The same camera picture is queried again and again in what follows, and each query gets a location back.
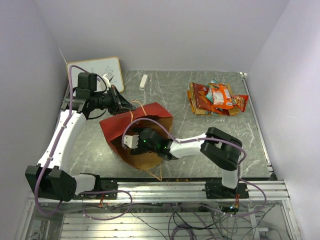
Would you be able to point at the red Doritos bag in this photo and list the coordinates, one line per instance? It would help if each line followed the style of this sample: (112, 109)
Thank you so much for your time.
(200, 103)

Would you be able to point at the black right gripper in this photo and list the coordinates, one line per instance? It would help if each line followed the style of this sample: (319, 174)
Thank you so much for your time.
(138, 150)

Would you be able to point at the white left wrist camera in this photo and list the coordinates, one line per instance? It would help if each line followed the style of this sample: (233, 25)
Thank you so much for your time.
(107, 77)

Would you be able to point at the white marker eraser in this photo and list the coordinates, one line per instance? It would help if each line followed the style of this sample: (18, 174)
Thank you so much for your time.
(143, 82)

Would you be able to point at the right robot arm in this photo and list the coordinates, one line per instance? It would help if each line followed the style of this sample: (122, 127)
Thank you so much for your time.
(218, 146)

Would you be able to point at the gold foil snack packet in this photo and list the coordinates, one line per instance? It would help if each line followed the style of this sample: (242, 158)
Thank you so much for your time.
(217, 111)

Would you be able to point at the teal snack packet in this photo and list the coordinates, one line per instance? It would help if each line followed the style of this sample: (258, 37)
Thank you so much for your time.
(209, 94)

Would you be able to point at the small whiteboard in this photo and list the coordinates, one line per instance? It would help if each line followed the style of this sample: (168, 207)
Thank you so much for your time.
(100, 67)

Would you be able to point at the colourful striped snack packet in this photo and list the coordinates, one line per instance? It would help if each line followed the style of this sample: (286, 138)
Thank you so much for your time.
(221, 97)

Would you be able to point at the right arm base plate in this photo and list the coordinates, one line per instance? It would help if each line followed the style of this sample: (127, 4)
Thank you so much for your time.
(215, 190)

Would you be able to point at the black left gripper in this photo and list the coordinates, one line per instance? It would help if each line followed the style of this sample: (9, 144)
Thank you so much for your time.
(119, 102)

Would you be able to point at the red rice cracker mix bag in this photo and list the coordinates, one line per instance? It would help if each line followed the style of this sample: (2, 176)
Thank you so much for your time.
(240, 101)

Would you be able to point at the aluminium rail frame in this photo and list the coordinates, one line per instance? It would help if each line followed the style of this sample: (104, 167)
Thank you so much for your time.
(175, 207)

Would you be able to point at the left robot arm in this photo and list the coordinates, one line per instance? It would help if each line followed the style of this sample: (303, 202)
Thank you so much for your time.
(49, 179)

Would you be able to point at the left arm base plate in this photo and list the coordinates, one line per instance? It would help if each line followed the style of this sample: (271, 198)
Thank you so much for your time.
(106, 186)

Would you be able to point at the red paper bag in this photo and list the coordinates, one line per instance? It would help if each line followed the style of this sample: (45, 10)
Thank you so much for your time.
(114, 127)

